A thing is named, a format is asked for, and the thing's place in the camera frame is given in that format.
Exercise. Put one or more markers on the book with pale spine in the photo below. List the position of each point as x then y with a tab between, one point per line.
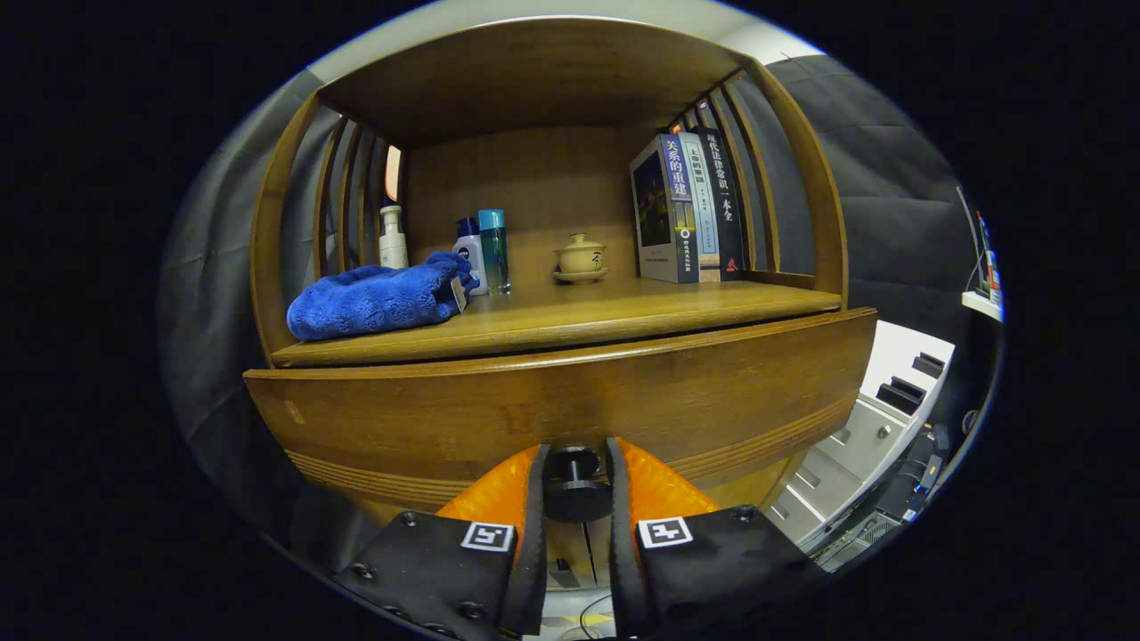
704	214

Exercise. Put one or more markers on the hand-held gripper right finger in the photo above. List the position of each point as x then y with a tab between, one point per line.
618	534

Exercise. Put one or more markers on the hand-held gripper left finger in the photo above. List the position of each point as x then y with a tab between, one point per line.
536	534

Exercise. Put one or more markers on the wooden drawer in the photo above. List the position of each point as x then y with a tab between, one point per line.
445	409

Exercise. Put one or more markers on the white side table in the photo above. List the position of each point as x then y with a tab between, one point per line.
981	305

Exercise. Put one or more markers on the white pump bottle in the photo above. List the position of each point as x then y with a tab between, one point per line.
393	245

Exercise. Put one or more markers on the black backdrop cloth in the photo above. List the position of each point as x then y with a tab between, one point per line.
891	196

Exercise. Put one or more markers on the blue towel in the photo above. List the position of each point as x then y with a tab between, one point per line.
374	303

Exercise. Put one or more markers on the wooden cabinet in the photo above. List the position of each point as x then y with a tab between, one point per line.
534	80

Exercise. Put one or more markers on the teal clear bottle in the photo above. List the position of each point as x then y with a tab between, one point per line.
494	254

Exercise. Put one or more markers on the white bottle with blue cap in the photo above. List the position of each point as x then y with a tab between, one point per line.
469	254

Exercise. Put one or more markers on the wooden countertop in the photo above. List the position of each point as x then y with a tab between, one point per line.
579	312

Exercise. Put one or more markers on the black holder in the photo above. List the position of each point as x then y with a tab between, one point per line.
901	395
928	365

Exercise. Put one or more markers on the book with blue spine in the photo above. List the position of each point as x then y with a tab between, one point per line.
659	209

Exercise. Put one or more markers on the black drawer knob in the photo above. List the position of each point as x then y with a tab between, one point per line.
575	494

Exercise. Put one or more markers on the white storage cabinet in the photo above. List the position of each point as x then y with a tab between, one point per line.
864	427

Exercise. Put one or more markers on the beige lidded teacup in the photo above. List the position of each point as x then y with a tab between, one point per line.
581	258

